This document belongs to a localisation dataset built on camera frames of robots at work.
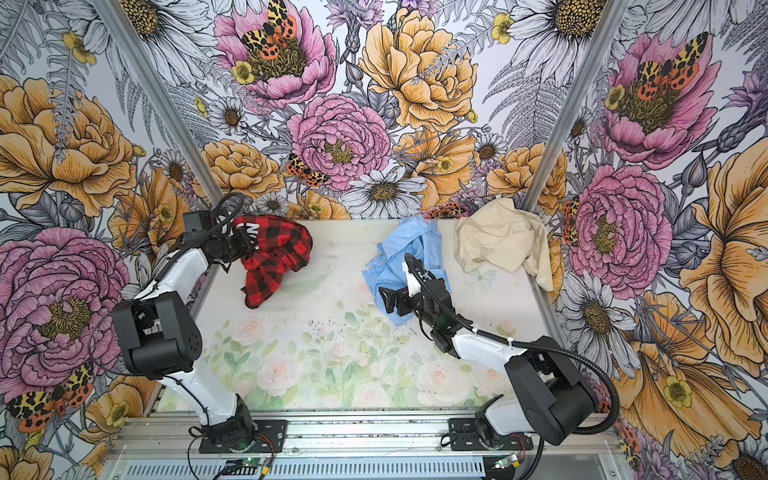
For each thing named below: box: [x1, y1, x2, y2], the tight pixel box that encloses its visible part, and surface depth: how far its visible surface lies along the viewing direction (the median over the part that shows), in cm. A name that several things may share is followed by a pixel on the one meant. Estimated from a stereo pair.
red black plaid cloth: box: [232, 214, 313, 309], surface depth 99 cm
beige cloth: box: [454, 198, 553, 291], surface depth 110 cm
